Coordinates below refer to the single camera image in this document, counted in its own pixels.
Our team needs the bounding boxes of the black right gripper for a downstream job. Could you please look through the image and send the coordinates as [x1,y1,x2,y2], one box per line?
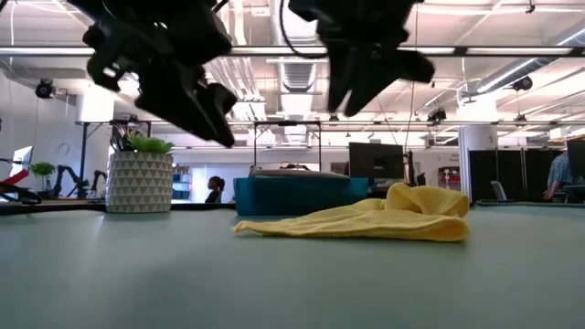
[315,20,436,119]

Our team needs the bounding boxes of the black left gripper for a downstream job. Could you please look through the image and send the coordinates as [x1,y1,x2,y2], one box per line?
[83,20,239,149]

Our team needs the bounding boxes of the yellow microfiber towel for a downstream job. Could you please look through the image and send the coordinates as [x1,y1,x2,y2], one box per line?
[231,182,472,243]

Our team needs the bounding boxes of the person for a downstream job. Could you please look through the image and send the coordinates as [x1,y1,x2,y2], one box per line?
[542,150,572,203]
[204,175,227,205]

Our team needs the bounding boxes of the succulent in triangle-patterned pot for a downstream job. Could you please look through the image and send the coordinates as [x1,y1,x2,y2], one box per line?
[104,122,176,215]

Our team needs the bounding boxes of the blue plastic bin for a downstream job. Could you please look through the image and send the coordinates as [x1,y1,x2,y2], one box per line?
[233,175,369,218]

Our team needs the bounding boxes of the red storage shelf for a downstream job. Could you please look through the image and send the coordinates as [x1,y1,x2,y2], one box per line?
[437,165,462,192]

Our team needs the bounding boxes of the small green background plant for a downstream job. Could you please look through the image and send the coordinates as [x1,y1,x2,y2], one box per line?
[28,161,57,196]

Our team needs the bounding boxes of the black room partition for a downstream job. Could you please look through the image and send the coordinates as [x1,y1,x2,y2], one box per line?
[469,147,561,202]

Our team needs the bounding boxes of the grey office chair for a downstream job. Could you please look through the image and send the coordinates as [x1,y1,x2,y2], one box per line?
[489,179,509,203]

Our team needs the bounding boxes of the small tilted monitor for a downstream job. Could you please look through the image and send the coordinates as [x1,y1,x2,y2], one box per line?
[11,145,35,178]

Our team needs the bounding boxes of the green table mat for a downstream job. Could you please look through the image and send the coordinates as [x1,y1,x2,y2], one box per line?
[0,204,585,329]

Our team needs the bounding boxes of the red padded bar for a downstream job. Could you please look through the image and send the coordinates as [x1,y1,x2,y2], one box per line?
[0,168,32,186]

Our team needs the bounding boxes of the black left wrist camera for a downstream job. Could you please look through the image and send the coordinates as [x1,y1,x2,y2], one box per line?
[153,11,233,66]

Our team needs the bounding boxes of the black background rig frame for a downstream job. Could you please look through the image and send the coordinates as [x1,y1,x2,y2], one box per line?
[253,120,323,173]

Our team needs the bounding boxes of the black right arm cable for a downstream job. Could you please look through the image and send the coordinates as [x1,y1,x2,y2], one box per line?
[279,0,331,60]

